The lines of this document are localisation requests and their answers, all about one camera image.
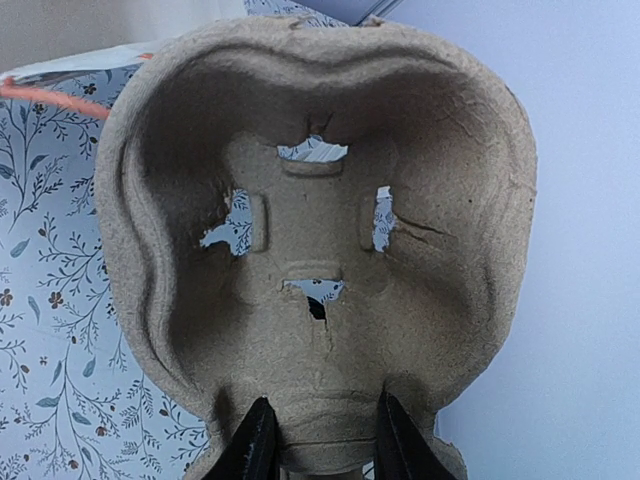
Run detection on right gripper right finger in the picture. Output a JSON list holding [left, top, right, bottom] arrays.
[[375, 390, 455, 480]]

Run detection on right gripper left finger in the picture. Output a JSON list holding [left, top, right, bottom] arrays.
[[203, 397, 280, 480]]

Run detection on brown cardboard cup carrier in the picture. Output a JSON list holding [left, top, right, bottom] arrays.
[[94, 17, 537, 479]]

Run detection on white paper bag orange handles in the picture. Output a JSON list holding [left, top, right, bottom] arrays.
[[1, 39, 169, 120]]

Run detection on floral table mat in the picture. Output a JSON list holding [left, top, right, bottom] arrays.
[[1, 100, 208, 479]]

